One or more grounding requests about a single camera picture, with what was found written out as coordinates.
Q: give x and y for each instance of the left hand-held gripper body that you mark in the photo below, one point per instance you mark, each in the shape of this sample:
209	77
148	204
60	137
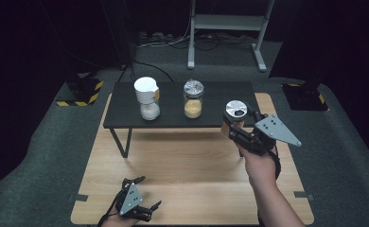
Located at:
130	198

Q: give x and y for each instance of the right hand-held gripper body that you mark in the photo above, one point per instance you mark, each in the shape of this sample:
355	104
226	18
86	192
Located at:
275	129

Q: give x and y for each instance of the silver-lidded jar with dark spot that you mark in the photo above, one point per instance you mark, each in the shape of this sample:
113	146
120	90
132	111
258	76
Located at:
236	108

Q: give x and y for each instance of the silver-lidded jar of yellow powder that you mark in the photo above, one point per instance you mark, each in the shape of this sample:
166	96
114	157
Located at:
193	94

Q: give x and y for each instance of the black raised shelf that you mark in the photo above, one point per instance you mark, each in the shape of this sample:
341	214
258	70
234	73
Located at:
173	107

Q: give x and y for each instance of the white-capped glass jar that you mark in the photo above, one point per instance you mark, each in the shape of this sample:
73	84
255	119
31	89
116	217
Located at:
146	91

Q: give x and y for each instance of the person's left hand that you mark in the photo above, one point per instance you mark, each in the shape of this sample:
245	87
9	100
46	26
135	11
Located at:
116	220

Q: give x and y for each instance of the person's right hand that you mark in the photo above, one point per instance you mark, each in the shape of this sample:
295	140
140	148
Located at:
260	167

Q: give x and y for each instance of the yellow-black striped stand base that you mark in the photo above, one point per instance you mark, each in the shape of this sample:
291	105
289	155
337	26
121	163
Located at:
81	91
305	97

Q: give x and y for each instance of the grey tape strip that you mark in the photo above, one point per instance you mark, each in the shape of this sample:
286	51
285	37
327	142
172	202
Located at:
78	197
304	195

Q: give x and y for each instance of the grey metal stand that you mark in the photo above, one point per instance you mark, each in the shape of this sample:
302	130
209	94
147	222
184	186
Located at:
226	22

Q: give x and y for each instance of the black power strip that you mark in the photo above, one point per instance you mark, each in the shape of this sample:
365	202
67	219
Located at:
154	36

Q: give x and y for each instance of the dark stand pole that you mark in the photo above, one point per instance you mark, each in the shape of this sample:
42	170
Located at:
122	34

